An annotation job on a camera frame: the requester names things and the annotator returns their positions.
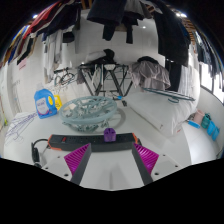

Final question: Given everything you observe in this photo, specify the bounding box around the blue plastic basket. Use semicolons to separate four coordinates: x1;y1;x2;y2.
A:
211;126;221;141
207;120;216;136

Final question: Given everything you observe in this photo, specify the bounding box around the blue-handled brush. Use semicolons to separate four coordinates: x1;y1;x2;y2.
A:
187;119;201;130

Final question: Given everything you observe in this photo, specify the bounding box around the white pillow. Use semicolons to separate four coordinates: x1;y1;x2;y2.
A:
126;91;198;138

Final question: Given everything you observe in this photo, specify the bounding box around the pile of wire hangers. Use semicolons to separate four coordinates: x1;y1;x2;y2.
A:
3;111;38;146

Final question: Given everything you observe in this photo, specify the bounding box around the bunch of clothes hangers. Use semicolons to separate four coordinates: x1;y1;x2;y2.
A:
54;68;76;86

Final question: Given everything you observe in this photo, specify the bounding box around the black folding drying rack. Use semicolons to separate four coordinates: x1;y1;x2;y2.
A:
53;63;139;99

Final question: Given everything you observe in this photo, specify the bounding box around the pink bucket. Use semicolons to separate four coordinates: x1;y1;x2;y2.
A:
193;109;205;126

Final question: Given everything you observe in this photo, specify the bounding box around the grey garment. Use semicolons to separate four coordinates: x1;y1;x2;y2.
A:
129;59;172;91

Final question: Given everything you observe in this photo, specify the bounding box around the white crumpled cloth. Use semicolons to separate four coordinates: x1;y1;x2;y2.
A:
84;50;108;64

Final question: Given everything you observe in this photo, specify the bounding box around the round teal peg hanger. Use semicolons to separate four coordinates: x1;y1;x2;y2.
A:
58;95;120;133

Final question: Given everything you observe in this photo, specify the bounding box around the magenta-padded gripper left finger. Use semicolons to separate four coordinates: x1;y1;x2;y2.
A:
42;143;93;186

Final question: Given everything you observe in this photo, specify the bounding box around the blue detergent bottle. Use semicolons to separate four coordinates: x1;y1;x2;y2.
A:
33;88;58;120

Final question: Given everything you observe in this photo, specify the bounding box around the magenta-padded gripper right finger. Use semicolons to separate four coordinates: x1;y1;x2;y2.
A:
131;142;183;186

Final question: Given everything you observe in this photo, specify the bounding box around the purple charger block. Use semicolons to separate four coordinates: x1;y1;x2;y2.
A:
103;127;117;143

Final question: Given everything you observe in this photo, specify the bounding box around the black crumpled cloth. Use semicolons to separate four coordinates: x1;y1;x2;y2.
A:
103;48;116;63

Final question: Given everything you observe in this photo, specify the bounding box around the teal hoop hanger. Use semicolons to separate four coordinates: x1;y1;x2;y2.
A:
143;87;196;104

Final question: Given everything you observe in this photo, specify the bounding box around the yellow caution sign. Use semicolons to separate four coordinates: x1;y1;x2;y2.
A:
53;94;64;111

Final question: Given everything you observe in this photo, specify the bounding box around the row of hanging clothes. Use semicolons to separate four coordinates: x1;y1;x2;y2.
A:
0;0;224;101

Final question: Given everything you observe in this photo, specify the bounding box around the black orange-ended power strip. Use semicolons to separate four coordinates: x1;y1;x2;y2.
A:
47;132;141;153

